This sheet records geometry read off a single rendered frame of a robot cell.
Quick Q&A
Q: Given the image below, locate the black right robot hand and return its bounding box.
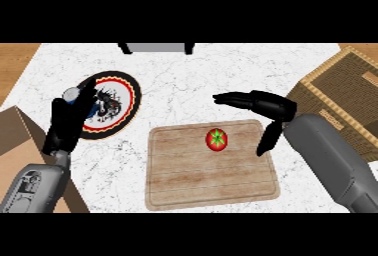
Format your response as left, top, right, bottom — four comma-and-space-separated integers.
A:
212, 89, 299, 158

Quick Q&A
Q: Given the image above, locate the brown wicker basket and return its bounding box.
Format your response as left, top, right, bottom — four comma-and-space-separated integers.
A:
285, 45, 378, 162

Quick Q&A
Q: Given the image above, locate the grey appliance with black legs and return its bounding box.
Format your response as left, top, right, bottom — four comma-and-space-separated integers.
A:
117, 43, 197, 56

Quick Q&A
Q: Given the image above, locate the wooden cutting board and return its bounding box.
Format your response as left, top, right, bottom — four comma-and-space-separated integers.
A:
144, 118, 282, 212

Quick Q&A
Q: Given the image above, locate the red tomato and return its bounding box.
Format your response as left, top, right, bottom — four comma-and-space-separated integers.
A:
206, 127, 229, 152

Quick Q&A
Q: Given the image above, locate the round patterned plate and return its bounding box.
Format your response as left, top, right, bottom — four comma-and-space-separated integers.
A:
62, 70, 144, 141

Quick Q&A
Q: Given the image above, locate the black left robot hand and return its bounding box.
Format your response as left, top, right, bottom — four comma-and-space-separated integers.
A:
42, 78, 99, 157

